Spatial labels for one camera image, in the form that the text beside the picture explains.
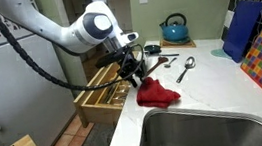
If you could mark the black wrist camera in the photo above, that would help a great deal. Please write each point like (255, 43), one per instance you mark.
(109, 59)

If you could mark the wooden trivet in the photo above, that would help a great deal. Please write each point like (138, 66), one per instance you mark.
(186, 45)

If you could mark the small black dish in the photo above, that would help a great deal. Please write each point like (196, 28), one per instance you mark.
(152, 49)

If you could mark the wooden cutlery tray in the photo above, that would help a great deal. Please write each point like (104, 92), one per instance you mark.
(113, 92)

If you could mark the small steel spoon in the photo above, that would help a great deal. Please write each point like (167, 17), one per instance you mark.
(169, 63)

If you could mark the dark patterned rug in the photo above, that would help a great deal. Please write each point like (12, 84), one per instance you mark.
(94, 144)

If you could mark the blue cutting board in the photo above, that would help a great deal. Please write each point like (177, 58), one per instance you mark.
(241, 30)

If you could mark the teal round coaster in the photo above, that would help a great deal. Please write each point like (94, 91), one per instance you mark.
(218, 53)

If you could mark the red towel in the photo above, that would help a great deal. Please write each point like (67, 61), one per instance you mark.
(155, 93)

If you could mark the wooden spoon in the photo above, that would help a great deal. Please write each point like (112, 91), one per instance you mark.
(157, 64)

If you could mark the white refrigerator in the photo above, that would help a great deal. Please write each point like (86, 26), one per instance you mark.
(15, 90)

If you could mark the white wall outlet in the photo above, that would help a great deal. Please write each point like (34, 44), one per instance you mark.
(228, 20)

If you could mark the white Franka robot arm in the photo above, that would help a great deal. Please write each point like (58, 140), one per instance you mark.
(48, 26)

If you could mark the stainless steel sink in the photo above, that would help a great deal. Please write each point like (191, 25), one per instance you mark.
(205, 131)

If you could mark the light wooden drawer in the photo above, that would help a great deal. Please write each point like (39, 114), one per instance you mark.
(97, 112)

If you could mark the big steel spoon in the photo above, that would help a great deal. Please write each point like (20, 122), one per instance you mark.
(189, 63)

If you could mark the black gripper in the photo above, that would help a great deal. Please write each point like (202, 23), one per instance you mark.
(131, 64)

